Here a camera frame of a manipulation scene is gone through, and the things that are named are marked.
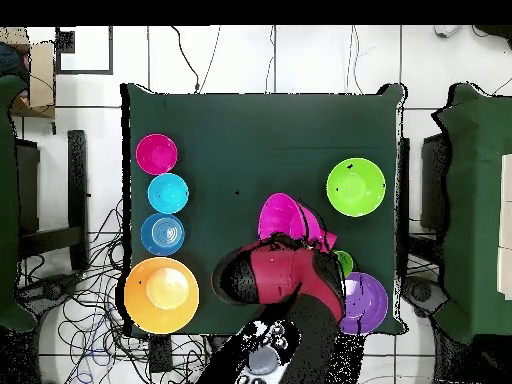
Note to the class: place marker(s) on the dark green cup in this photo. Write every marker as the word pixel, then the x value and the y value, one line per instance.
pixel 346 262

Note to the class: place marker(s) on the dark green table cloth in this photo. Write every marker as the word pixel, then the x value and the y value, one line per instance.
pixel 476 200
pixel 260 132
pixel 8 200

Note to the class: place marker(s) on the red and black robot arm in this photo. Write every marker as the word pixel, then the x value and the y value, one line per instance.
pixel 280 272

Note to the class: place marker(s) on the translucent blue bowl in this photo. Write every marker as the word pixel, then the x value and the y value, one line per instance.
pixel 162 234

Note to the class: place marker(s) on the dark grey pedestal leg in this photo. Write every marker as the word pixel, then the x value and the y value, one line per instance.
pixel 422 292
pixel 52 290

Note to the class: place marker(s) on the red bowl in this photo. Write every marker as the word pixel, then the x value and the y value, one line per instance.
pixel 156 154

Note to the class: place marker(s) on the cardboard box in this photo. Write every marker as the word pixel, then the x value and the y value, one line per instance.
pixel 42 80

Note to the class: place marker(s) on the purple bowl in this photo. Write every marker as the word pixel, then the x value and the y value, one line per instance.
pixel 368 304

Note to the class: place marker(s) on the pink bowl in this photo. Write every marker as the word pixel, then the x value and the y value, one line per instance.
pixel 280 216

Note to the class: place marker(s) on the turquoise bowl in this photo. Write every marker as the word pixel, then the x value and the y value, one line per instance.
pixel 168 193

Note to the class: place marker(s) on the orange bowl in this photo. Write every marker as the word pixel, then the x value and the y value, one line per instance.
pixel 160 318

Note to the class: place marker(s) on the black stand frame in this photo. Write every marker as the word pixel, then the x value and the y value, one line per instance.
pixel 432 180
pixel 78 180

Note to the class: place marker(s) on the green bowl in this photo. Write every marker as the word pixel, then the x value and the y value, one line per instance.
pixel 356 188

